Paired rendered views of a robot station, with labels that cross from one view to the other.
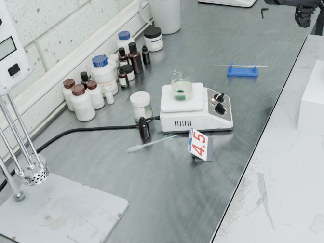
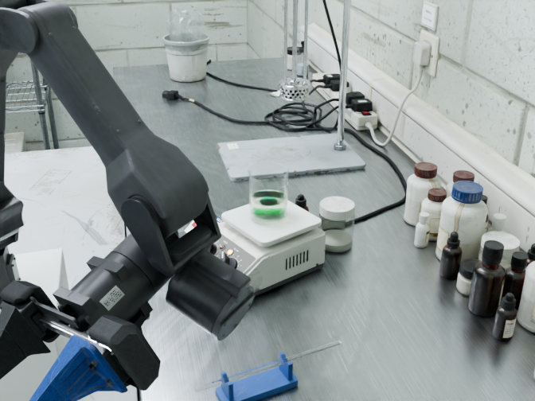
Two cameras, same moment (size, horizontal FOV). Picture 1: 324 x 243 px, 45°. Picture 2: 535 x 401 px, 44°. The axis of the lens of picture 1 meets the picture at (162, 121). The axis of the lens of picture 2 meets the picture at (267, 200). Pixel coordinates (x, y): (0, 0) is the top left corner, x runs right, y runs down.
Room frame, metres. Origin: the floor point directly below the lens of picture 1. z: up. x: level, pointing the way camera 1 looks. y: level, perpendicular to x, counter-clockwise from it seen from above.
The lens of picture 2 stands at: (1.53, -0.74, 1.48)
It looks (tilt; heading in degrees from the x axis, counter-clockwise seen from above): 27 degrees down; 134
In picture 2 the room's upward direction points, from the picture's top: straight up
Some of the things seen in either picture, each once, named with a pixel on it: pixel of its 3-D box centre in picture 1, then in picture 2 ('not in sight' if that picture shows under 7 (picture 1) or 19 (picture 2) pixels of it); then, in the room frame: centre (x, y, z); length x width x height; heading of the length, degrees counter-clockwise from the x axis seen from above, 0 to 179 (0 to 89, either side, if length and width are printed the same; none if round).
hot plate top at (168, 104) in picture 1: (182, 97); (271, 219); (0.90, -0.07, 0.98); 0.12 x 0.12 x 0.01; 81
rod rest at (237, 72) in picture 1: (242, 69); (256, 379); (1.09, -0.29, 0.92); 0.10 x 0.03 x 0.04; 70
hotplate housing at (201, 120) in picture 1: (192, 108); (258, 248); (0.89, -0.09, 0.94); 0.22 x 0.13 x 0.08; 81
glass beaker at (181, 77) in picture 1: (182, 84); (267, 196); (0.89, -0.07, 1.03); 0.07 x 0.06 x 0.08; 104
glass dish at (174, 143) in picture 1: (172, 141); not in sight; (0.79, -0.02, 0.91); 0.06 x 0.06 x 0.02
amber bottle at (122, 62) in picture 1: (123, 59); (515, 279); (1.23, 0.10, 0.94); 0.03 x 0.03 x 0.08
